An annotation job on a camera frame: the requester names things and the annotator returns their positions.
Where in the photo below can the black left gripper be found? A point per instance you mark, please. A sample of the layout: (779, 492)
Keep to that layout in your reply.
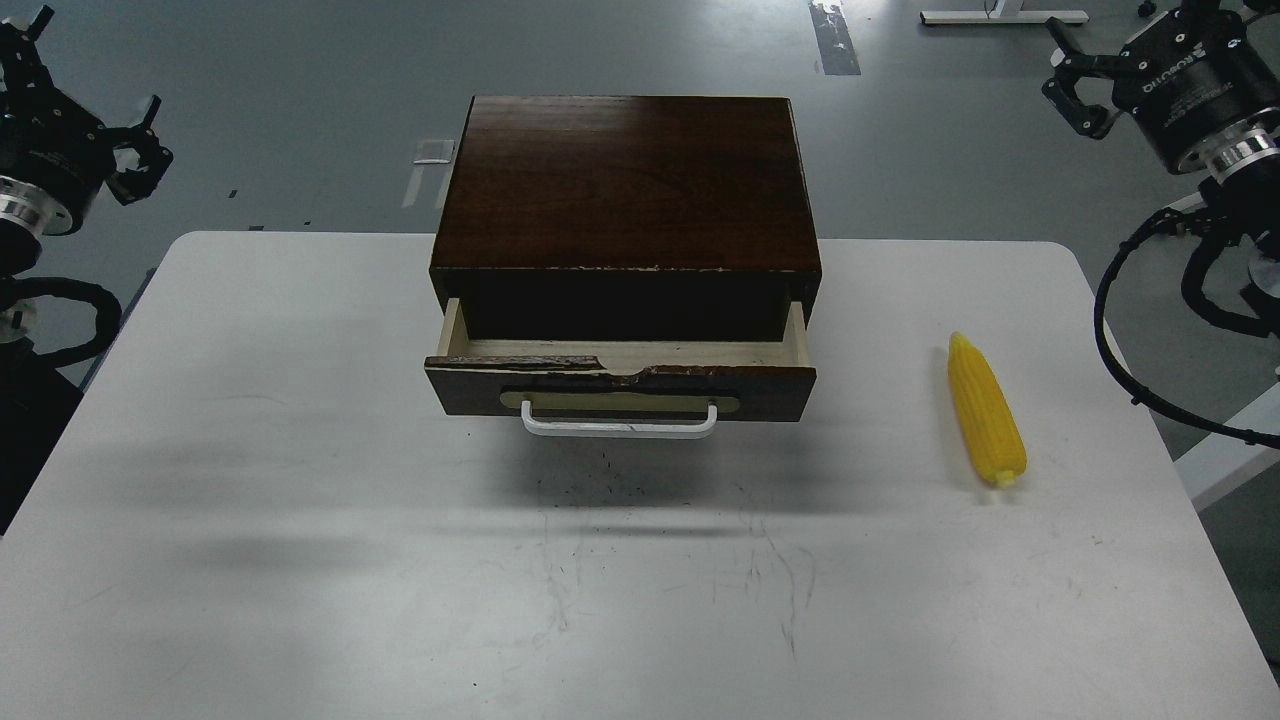
(54, 163)

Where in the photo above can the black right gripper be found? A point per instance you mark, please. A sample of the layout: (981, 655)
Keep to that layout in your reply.
(1195, 85)

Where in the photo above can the yellow corn cob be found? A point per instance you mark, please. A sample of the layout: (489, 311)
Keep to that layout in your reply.
(991, 436)

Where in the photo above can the wooden drawer with white handle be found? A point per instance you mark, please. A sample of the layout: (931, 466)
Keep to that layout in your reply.
(665, 389)

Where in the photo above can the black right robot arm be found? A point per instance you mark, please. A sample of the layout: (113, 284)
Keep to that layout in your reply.
(1239, 189)

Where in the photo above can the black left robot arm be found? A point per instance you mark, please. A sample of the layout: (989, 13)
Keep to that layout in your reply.
(21, 252)

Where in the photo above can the white table leg base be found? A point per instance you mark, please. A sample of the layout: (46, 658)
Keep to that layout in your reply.
(1001, 13)

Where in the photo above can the dark wooden cabinet box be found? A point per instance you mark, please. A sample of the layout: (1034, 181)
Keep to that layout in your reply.
(627, 218)

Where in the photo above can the white side table frame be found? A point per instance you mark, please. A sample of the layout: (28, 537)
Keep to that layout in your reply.
(1218, 465)

